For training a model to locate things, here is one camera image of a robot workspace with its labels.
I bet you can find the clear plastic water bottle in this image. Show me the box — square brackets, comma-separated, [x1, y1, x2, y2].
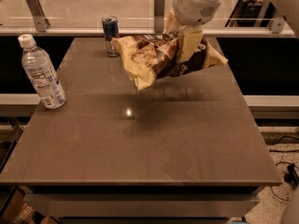
[18, 34, 66, 109]

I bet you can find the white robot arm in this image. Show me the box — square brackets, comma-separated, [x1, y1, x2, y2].
[172, 0, 299, 224]

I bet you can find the middle metal railing bracket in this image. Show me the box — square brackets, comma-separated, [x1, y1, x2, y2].
[154, 0, 164, 33]

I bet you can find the glass railing panel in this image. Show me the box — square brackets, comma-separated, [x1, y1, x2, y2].
[0, 0, 281, 30]

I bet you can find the brown and yellow chip bag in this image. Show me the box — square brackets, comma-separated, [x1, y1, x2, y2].
[112, 32, 228, 90]

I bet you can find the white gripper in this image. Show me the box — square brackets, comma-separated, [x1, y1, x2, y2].
[164, 0, 221, 63]

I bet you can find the black floor cable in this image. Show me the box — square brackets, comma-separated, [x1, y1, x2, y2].
[268, 135, 299, 203]

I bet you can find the left metal railing bracket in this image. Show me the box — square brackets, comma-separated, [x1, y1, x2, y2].
[25, 0, 50, 32]

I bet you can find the blue silver redbull can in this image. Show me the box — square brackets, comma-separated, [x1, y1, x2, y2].
[102, 15, 119, 57]

